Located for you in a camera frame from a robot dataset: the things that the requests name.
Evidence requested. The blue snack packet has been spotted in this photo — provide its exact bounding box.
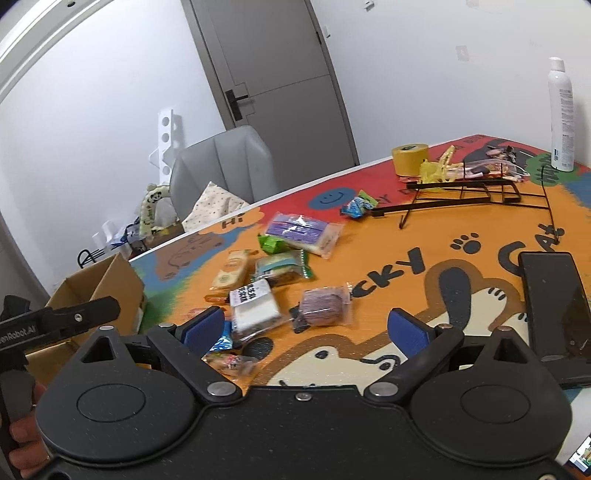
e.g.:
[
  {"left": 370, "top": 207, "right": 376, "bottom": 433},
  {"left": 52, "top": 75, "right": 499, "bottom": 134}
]
[{"left": 203, "top": 318, "right": 234, "bottom": 354}]

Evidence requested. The black wire stand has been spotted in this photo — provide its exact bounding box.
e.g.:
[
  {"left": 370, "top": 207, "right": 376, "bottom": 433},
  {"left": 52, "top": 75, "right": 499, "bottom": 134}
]
[{"left": 76, "top": 249, "right": 106, "bottom": 269}]

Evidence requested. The grey upholstered chair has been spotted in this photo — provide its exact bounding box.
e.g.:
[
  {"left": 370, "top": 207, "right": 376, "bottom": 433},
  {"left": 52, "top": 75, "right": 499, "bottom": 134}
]
[{"left": 169, "top": 126, "right": 278, "bottom": 219}]

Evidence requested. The black smartphone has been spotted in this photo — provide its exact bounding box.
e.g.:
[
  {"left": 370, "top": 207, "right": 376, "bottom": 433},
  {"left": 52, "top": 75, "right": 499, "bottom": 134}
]
[{"left": 517, "top": 251, "right": 591, "bottom": 388}]

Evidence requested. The colourful cartoon printed mat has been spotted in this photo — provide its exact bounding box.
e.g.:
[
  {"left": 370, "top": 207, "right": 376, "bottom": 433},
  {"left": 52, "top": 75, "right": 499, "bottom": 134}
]
[{"left": 130, "top": 133, "right": 591, "bottom": 480}]

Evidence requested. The grey door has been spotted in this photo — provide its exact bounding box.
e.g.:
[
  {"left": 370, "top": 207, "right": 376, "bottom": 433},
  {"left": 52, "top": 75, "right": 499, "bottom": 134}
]
[{"left": 181, "top": 0, "right": 360, "bottom": 168}]

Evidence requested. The green white sandwich packet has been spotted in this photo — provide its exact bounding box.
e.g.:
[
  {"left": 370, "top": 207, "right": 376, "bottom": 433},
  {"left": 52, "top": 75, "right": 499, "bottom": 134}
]
[{"left": 252, "top": 249, "right": 315, "bottom": 287}]

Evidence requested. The white spray bottle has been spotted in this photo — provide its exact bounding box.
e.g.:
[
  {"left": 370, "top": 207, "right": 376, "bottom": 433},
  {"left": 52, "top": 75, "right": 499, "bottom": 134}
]
[{"left": 548, "top": 57, "right": 575, "bottom": 172}]

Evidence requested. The orange rice cracker packet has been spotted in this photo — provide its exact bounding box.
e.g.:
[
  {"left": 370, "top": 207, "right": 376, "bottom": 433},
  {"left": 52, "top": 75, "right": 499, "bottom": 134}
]
[{"left": 206, "top": 249, "right": 258, "bottom": 303}]

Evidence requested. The brown cardboard box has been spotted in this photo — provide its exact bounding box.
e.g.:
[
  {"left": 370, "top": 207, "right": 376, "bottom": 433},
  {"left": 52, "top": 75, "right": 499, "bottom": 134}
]
[{"left": 25, "top": 252, "right": 147, "bottom": 384}]

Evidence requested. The purple snack packet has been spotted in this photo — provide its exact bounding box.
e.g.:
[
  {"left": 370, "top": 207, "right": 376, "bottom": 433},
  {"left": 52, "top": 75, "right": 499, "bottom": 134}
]
[{"left": 264, "top": 212, "right": 346, "bottom": 260}]

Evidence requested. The panda print plush ring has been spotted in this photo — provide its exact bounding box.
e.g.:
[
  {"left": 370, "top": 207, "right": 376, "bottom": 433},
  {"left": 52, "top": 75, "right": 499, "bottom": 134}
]
[{"left": 140, "top": 183, "right": 171, "bottom": 236}]

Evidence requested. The yellow tape roll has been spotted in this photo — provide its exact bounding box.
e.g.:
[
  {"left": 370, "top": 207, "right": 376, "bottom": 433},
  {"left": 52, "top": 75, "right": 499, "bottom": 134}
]
[{"left": 392, "top": 143, "right": 430, "bottom": 177}]

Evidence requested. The purple round cake packet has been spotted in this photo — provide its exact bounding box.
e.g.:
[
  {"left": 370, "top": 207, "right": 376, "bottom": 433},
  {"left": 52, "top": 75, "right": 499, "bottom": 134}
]
[{"left": 290, "top": 284, "right": 355, "bottom": 334}]

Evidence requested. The black door handle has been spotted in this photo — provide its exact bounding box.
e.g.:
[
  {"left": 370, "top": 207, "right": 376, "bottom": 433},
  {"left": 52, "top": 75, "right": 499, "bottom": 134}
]
[{"left": 225, "top": 90, "right": 254, "bottom": 121}]

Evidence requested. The white perforated rack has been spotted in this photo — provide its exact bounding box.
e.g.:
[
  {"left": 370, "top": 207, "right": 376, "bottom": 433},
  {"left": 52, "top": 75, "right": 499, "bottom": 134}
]
[{"left": 148, "top": 107, "right": 183, "bottom": 185}]

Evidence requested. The small clear candy packet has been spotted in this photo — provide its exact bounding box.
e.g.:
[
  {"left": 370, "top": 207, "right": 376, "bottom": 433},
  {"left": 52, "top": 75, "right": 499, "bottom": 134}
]
[{"left": 203, "top": 352, "right": 259, "bottom": 381}]

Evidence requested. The green snack packet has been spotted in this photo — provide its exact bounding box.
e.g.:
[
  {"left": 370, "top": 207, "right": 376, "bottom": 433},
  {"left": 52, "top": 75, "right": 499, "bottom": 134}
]
[{"left": 257, "top": 233, "right": 291, "bottom": 256}]

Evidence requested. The smartphone with lit screen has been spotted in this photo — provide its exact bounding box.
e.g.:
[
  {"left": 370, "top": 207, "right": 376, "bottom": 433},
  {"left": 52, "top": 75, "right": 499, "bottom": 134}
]
[{"left": 568, "top": 434, "right": 591, "bottom": 476}]

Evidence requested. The clear plastic bag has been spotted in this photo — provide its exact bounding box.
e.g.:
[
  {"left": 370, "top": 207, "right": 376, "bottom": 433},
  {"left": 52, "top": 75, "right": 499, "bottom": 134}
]
[{"left": 462, "top": 145, "right": 532, "bottom": 183}]

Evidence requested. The taped cardboard box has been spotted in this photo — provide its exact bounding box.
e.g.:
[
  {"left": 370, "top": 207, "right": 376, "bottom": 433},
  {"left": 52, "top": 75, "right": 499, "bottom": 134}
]
[{"left": 152, "top": 222, "right": 184, "bottom": 241}]

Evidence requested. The blue green candy packet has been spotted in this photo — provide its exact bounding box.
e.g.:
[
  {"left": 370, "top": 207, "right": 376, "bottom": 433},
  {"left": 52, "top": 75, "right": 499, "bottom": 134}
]
[{"left": 341, "top": 189, "right": 378, "bottom": 221}]

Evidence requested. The clutter of plastic bags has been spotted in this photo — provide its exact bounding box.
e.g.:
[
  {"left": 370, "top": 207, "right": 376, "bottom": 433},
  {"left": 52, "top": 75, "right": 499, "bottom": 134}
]
[{"left": 91, "top": 220, "right": 141, "bottom": 254}]

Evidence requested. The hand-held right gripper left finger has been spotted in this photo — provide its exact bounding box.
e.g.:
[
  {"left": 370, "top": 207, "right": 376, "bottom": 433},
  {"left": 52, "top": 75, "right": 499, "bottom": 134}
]
[{"left": 69, "top": 305, "right": 243, "bottom": 405}]

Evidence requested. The yellow plastic wrapper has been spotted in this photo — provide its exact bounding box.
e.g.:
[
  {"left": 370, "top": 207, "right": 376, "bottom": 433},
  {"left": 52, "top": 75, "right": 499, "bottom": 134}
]
[{"left": 418, "top": 159, "right": 462, "bottom": 185}]

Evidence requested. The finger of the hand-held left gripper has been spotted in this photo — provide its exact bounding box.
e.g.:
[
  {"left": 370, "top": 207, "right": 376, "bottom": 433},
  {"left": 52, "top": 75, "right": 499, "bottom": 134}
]
[{"left": 45, "top": 296, "right": 122, "bottom": 336}]

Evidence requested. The dotted cream cushion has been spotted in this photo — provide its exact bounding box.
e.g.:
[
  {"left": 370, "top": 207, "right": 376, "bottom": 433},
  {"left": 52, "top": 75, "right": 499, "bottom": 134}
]
[{"left": 181, "top": 181, "right": 252, "bottom": 233}]

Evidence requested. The person's left hand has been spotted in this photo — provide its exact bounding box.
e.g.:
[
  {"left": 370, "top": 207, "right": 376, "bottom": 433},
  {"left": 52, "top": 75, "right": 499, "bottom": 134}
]
[{"left": 8, "top": 382, "right": 51, "bottom": 478}]

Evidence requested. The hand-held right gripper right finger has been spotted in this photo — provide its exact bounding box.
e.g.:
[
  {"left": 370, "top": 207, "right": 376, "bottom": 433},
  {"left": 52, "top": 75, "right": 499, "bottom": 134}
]
[{"left": 364, "top": 308, "right": 539, "bottom": 408}]

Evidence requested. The white packet black label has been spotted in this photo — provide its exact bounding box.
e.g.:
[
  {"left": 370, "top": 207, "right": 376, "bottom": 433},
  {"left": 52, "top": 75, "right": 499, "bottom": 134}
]
[{"left": 228, "top": 278, "right": 282, "bottom": 340}]

